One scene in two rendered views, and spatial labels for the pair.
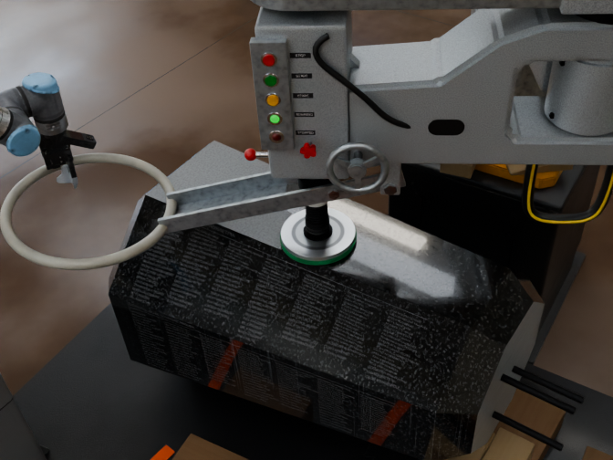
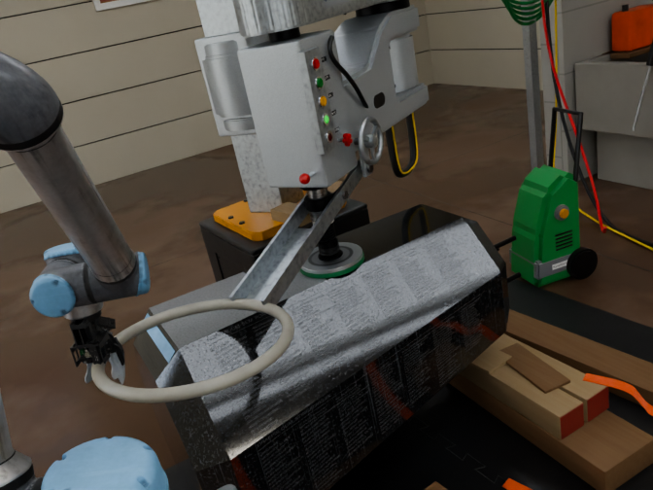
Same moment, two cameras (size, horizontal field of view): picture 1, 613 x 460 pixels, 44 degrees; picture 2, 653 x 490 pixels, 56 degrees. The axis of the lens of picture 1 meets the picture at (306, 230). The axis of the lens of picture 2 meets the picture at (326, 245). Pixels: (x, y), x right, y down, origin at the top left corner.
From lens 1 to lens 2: 1.89 m
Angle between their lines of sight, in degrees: 55
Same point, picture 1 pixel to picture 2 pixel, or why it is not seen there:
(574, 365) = not seen: hidden behind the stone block
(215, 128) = not seen: outside the picture
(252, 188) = (280, 247)
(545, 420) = not seen: hidden behind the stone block
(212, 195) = (260, 273)
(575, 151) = (416, 98)
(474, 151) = (391, 114)
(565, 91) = (396, 64)
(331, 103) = (340, 97)
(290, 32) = (315, 41)
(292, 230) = (319, 265)
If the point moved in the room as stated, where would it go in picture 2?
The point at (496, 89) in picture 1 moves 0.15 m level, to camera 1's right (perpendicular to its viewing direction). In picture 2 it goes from (387, 63) to (399, 55)
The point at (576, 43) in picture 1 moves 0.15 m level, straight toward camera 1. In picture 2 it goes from (400, 22) to (434, 17)
